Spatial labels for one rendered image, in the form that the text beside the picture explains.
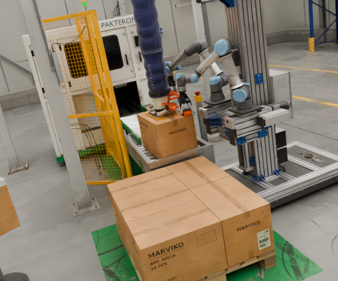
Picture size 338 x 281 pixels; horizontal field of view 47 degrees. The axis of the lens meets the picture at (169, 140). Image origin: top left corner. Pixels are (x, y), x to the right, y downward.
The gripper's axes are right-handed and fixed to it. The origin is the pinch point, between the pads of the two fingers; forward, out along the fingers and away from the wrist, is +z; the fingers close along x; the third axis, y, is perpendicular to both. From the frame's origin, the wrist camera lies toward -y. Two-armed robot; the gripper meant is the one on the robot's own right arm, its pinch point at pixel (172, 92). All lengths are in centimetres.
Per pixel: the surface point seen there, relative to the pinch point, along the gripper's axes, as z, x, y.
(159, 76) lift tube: -29, -26, 41
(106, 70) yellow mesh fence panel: -39, -65, -13
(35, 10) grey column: -110, -120, -10
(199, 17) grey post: -65, 154, -205
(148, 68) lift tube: -39, -35, 36
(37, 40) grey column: -83, -126, -12
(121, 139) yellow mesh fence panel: 40, -66, -13
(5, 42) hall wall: -70, -143, -818
